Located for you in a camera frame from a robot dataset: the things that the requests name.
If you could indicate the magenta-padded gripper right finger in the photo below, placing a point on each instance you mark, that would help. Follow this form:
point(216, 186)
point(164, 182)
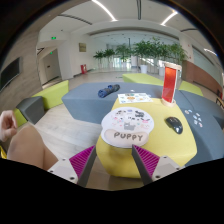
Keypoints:
point(152, 167)

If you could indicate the wall-mounted black television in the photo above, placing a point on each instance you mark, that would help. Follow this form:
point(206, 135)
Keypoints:
point(9, 73)

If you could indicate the round puppy mouse pad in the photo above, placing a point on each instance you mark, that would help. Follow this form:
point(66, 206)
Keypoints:
point(126, 126)

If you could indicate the black computer mouse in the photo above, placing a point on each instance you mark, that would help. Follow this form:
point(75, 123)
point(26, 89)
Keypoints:
point(175, 124)

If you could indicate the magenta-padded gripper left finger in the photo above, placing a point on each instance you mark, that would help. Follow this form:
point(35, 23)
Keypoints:
point(77, 168)

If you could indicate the person's bare knee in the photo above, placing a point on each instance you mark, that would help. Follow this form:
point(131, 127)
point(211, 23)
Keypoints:
point(28, 147)

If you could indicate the person's left hand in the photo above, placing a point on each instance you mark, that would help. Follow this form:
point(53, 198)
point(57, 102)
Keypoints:
point(8, 125)

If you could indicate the lime green bench rear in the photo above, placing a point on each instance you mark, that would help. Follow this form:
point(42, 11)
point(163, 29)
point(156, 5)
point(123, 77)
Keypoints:
point(141, 78)

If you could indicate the small dark grey ottoman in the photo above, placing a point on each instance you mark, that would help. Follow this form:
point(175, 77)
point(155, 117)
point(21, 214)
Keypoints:
point(32, 109)

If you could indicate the white sticker sheet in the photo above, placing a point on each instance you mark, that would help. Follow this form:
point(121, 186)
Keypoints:
point(133, 98)

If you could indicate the red fire extinguisher box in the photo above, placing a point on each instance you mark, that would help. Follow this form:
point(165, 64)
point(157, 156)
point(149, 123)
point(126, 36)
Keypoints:
point(83, 69)

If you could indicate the lime green bench left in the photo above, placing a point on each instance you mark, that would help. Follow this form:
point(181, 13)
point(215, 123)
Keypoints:
point(52, 96)

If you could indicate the lime green bench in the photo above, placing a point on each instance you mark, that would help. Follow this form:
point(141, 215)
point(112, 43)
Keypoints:
point(141, 78)
point(52, 96)

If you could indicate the rolled dark blue cloth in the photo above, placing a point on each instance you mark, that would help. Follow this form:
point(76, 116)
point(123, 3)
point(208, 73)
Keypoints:
point(110, 89)

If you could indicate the row of potted plants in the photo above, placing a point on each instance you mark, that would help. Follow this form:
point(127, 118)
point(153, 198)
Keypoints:
point(145, 50)

